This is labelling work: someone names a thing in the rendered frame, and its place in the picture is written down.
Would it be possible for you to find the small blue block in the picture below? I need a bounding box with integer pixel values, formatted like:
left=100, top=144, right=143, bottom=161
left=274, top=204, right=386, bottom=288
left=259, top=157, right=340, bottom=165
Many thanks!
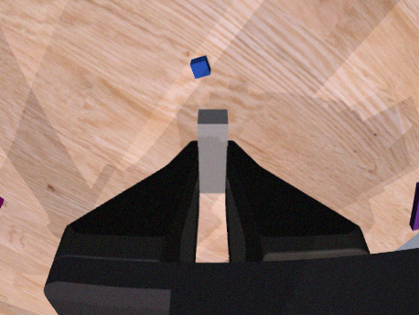
left=190, top=55, right=210, bottom=79

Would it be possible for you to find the grey rod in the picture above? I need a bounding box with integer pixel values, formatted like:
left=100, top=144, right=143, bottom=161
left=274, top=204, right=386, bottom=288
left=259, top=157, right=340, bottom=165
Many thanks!
left=198, top=109, right=229, bottom=193

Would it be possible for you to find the purple rod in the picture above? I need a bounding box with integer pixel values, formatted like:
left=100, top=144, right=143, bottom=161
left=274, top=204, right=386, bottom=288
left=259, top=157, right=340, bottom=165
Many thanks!
left=409, top=182, right=419, bottom=231

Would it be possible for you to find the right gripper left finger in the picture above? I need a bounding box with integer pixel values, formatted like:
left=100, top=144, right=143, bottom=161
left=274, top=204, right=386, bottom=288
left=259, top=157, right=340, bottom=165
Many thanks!
left=54, top=140, right=199, bottom=262

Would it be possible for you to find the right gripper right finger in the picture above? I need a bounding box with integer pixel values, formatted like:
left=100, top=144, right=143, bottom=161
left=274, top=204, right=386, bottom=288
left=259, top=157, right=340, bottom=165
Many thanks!
left=225, top=140, right=370, bottom=262

